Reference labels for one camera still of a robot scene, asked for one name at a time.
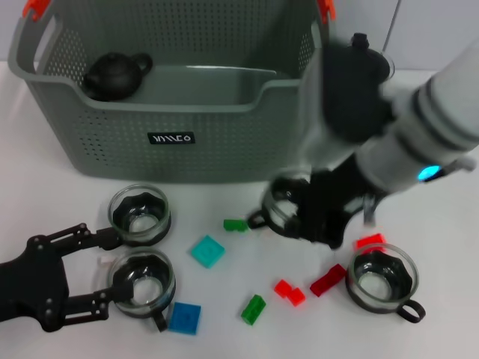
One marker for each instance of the bright red toy brick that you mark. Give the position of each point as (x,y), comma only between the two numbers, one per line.
(368,241)

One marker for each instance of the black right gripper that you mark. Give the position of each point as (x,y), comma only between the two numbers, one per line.
(329,202)

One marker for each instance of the glass teacup with black sleeve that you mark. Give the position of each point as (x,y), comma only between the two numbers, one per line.
(365,299)
(164,276)
(275,220)
(123,213)

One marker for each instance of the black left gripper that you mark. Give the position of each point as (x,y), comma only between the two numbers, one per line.
(33,284)

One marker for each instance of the green rectangular toy brick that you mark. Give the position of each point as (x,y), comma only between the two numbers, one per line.
(252,309)

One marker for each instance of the green notched toy brick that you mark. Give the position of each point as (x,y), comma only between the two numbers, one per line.
(234,224)

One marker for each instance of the blue square toy plate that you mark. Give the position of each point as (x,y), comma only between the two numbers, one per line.
(184,318)

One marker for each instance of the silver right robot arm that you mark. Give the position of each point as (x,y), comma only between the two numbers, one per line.
(430,123)

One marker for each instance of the teal square toy plate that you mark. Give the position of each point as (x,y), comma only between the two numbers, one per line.
(207,251)

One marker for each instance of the dark red long toy brick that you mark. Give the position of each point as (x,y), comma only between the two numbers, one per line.
(325,282)

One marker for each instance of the grey perforated storage basket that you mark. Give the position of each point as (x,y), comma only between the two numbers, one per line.
(187,161)

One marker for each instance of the dark clay teapot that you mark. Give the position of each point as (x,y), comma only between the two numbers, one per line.
(112,76)

